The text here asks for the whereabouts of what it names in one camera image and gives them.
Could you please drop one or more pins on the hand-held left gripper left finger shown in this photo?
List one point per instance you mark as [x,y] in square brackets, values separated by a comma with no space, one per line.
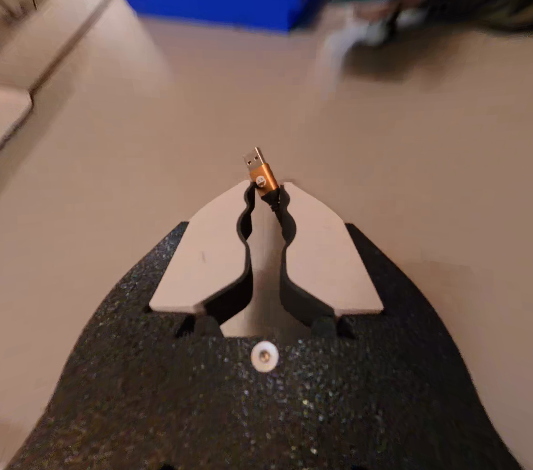
[208,253]

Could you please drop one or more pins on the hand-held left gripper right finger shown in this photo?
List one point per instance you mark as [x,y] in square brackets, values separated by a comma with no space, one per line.
[329,261]

